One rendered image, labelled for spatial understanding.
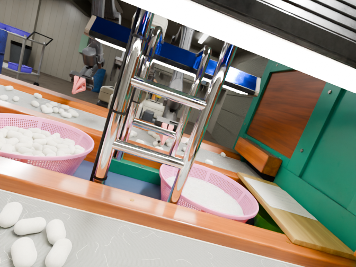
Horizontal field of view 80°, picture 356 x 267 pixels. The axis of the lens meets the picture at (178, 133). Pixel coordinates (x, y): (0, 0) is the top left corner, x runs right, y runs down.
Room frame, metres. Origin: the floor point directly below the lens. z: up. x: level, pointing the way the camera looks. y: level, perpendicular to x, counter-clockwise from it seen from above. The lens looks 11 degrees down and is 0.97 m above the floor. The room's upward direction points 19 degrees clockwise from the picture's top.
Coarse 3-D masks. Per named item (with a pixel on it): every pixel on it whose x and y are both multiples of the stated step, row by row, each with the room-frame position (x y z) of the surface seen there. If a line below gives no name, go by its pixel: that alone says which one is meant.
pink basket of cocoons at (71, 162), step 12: (0, 120) 0.50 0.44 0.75; (24, 120) 0.55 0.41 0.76; (36, 120) 0.57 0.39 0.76; (48, 120) 0.58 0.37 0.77; (60, 132) 0.58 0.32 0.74; (72, 132) 0.58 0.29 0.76; (84, 132) 0.58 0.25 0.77; (84, 144) 0.55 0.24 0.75; (12, 156) 0.34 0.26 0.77; (24, 156) 0.35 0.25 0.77; (36, 156) 0.36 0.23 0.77; (48, 156) 0.38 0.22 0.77; (60, 156) 0.39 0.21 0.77; (72, 156) 0.41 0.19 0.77; (84, 156) 0.47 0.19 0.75; (48, 168) 0.39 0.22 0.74; (60, 168) 0.41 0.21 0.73; (72, 168) 0.45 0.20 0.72
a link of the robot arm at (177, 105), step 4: (176, 88) 0.85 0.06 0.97; (164, 100) 0.90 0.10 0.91; (168, 100) 0.83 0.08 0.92; (164, 104) 0.91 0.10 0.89; (168, 104) 0.84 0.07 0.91; (172, 104) 0.82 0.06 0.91; (176, 104) 0.82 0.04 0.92; (180, 104) 0.84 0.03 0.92; (172, 108) 0.84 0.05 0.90; (176, 108) 0.84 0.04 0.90; (180, 108) 0.92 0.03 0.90
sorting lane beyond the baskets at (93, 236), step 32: (0, 192) 0.28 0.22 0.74; (64, 224) 0.26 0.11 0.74; (96, 224) 0.28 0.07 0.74; (128, 224) 0.31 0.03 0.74; (0, 256) 0.19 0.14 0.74; (96, 256) 0.23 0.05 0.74; (128, 256) 0.25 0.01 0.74; (160, 256) 0.26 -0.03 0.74; (192, 256) 0.29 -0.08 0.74; (224, 256) 0.31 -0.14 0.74; (256, 256) 0.34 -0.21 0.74
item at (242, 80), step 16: (96, 16) 0.73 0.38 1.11; (96, 32) 0.70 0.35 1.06; (112, 32) 0.72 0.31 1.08; (128, 32) 0.74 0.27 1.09; (160, 48) 0.74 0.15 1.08; (176, 48) 0.76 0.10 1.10; (176, 64) 0.74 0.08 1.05; (192, 64) 0.75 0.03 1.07; (208, 64) 0.77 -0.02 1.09; (240, 80) 0.78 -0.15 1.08; (256, 80) 0.80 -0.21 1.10; (256, 96) 0.78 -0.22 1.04
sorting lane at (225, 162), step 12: (12, 96) 0.78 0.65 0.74; (24, 96) 0.84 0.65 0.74; (36, 108) 0.74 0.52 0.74; (72, 108) 0.92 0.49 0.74; (72, 120) 0.75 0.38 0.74; (84, 120) 0.80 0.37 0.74; (96, 120) 0.86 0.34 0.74; (120, 132) 0.81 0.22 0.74; (144, 132) 0.94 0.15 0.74; (144, 144) 0.77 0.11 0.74; (180, 144) 0.96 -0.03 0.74; (204, 156) 0.89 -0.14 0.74; (216, 156) 0.97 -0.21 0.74; (228, 168) 0.84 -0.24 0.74; (240, 168) 0.90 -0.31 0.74
